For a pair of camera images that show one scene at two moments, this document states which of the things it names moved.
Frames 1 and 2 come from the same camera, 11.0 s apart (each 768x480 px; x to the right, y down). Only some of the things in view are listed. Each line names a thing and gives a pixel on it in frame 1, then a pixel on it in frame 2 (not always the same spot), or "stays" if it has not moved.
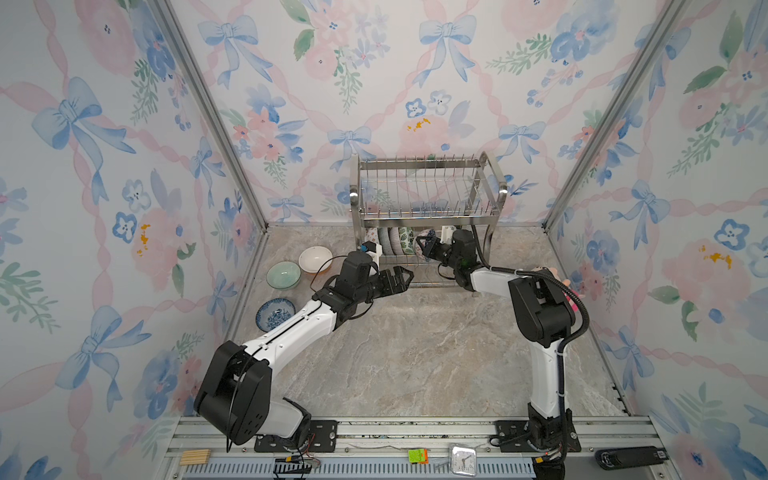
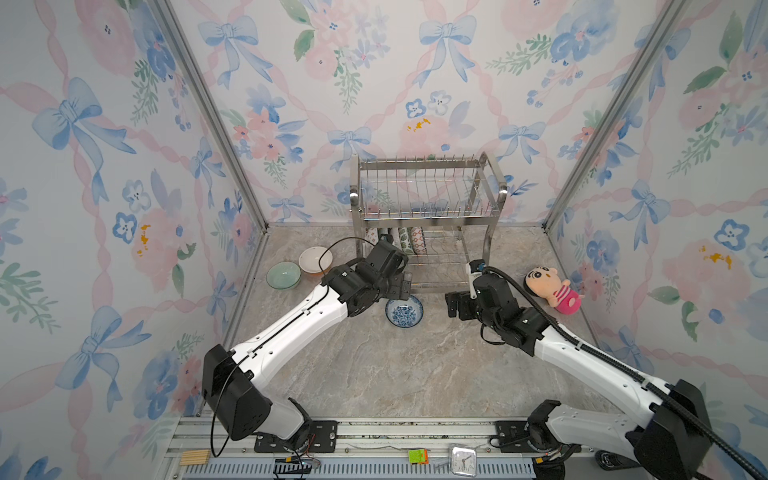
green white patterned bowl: x=372 y=234 stays
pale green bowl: x=283 y=276 stays
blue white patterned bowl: x=274 y=313 → x=404 y=313
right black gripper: x=432 y=247 → x=464 y=301
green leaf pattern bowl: x=406 y=237 stays
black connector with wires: x=296 y=465 stays
